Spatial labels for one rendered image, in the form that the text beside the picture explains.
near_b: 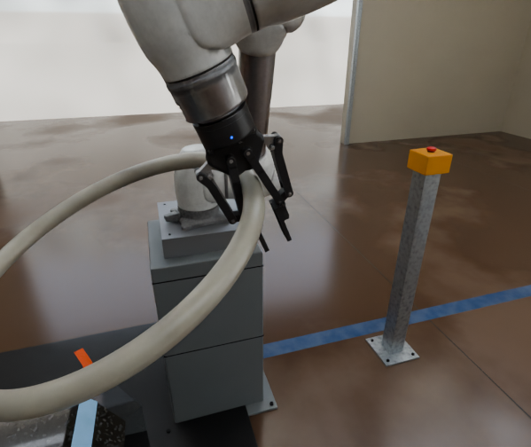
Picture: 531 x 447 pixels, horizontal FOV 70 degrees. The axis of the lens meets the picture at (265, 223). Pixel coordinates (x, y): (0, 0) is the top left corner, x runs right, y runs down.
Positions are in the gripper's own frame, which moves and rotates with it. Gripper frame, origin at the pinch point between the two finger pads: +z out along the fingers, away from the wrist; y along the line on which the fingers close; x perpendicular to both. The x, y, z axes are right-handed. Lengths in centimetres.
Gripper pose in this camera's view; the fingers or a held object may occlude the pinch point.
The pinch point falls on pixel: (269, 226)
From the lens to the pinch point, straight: 60.3
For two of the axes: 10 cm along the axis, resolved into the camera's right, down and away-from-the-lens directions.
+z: 3.3, 7.4, 5.8
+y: -9.0, 4.3, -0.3
